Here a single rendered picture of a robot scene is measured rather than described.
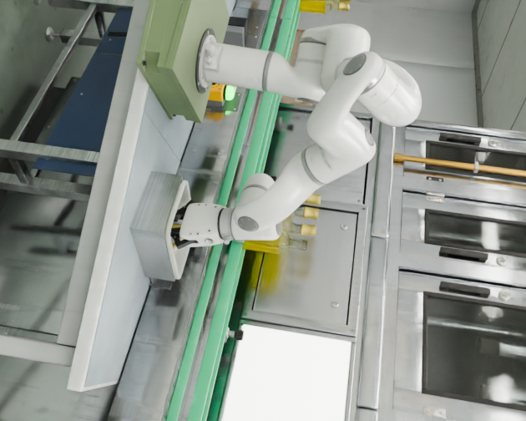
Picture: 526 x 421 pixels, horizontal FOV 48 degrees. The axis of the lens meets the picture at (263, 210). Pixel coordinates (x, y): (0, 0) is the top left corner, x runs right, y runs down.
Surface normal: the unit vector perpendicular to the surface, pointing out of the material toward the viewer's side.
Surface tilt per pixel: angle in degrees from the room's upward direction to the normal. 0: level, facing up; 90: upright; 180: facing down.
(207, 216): 106
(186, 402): 90
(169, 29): 90
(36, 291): 90
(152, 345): 90
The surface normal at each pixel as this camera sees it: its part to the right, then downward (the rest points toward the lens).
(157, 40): -0.07, -0.22
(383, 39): 0.00, -0.59
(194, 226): -0.32, -0.52
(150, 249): -0.18, 0.79
